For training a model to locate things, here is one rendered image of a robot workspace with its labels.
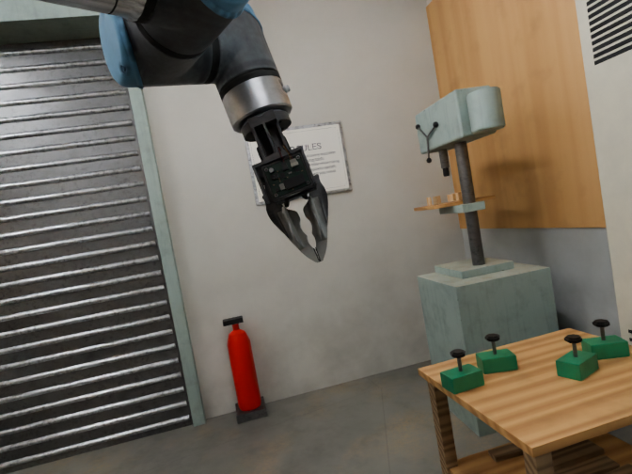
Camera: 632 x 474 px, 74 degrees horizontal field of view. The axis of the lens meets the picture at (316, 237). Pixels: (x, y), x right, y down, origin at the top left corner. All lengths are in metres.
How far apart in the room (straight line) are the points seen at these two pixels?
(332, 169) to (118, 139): 1.29
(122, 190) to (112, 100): 0.53
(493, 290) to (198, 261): 1.67
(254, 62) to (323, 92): 2.31
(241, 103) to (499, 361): 1.21
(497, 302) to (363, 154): 1.33
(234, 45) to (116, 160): 2.20
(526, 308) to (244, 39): 1.85
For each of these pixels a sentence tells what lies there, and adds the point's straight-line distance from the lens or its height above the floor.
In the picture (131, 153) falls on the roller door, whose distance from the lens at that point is 2.74.
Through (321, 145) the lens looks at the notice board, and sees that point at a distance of 2.80.
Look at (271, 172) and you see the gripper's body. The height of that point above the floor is 1.20.
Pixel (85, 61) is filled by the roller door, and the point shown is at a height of 2.22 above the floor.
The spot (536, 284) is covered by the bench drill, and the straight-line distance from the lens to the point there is 2.23.
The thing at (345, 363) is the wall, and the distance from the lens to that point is 2.94.
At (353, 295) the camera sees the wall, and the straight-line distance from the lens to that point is 2.85.
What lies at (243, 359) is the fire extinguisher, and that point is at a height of 0.36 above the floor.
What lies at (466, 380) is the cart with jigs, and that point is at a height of 0.56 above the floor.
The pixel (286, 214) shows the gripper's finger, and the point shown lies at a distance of 0.59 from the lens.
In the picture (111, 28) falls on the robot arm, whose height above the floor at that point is 1.37.
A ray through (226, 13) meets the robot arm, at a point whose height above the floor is 1.34.
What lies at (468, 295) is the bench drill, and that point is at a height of 0.65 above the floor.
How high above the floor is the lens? 1.13
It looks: 3 degrees down
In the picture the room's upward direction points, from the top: 10 degrees counter-clockwise
